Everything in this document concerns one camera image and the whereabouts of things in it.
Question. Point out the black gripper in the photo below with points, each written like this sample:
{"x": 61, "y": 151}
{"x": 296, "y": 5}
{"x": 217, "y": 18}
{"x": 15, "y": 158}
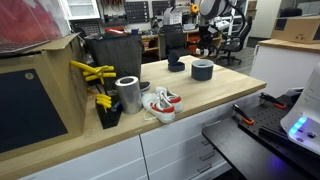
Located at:
{"x": 207, "y": 35}

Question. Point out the dark blue bowl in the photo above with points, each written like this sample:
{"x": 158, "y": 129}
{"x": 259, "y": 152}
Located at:
{"x": 202, "y": 73}

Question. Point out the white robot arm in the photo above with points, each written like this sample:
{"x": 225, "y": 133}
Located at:
{"x": 211, "y": 6}

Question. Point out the white robot base blue light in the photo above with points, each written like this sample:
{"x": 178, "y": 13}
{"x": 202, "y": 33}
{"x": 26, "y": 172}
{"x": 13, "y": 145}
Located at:
{"x": 310, "y": 100}

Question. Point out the black mesh chair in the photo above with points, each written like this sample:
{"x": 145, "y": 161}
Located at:
{"x": 175, "y": 38}

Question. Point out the black office chair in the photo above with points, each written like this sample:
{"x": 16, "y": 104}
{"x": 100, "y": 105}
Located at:
{"x": 241, "y": 33}

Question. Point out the orange filament spool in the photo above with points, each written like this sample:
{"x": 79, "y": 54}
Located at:
{"x": 194, "y": 8}

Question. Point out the white machine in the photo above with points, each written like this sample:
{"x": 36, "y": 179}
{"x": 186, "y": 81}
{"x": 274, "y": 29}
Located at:
{"x": 173, "y": 16}

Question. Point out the wooden shelf unit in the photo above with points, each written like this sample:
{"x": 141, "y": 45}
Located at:
{"x": 151, "y": 41}

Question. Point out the white sneaker red swoosh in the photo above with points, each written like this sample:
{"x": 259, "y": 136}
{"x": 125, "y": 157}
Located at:
{"x": 160, "y": 110}
{"x": 171, "y": 95}

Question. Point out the black parts organizer panel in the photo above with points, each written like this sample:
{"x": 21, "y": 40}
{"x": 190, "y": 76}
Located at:
{"x": 161, "y": 6}
{"x": 136, "y": 11}

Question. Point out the dark grey shoe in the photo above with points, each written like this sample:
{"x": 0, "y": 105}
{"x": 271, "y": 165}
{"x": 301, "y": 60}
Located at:
{"x": 145, "y": 86}

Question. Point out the blue cup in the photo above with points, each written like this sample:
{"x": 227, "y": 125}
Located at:
{"x": 134, "y": 31}

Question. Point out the white cabinet wooden top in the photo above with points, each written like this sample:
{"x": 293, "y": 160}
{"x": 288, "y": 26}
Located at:
{"x": 280, "y": 66}

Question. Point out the black chair back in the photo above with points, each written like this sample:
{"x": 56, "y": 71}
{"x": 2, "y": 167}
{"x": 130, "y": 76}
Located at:
{"x": 290, "y": 12}

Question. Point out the black perforated mounting board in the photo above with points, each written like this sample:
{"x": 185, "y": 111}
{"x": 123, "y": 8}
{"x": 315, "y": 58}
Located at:
{"x": 266, "y": 116}

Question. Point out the brown cardboard box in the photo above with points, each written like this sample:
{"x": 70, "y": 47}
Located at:
{"x": 296, "y": 30}

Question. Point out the silver metal cylinder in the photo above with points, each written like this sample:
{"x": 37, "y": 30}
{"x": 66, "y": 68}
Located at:
{"x": 129, "y": 98}

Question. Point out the red tool case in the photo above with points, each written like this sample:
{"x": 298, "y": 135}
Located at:
{"x": 115, "y": 31}

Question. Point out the black cart top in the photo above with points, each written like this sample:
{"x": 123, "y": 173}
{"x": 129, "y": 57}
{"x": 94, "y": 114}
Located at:
{"x": 240, "y": 153}

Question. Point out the black tool holder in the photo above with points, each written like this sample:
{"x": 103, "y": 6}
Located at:
{"x": 110, "y": 118}

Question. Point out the white drawer cabinet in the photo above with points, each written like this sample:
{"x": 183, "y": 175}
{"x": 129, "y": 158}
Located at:
{"x": 110, "y": 160}

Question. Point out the large cardboard box black panel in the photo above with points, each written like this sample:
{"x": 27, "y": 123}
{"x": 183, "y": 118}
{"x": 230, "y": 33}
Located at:
{"x": 50, "y": 60}

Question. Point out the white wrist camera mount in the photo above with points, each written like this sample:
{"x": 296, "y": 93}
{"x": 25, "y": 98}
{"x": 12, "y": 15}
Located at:
{"x": 221, "y": 25}

